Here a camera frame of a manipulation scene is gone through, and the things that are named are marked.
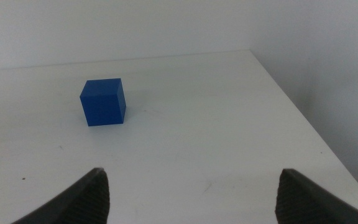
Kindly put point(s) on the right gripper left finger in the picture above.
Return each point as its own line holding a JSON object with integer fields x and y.
{"x": 85, "y": 202}

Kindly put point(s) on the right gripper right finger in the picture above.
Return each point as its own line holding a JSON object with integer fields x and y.
{"x": 303, "y": 202}

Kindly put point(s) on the blue cube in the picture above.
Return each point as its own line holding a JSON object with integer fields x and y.
{"x": 102, "y": 104}

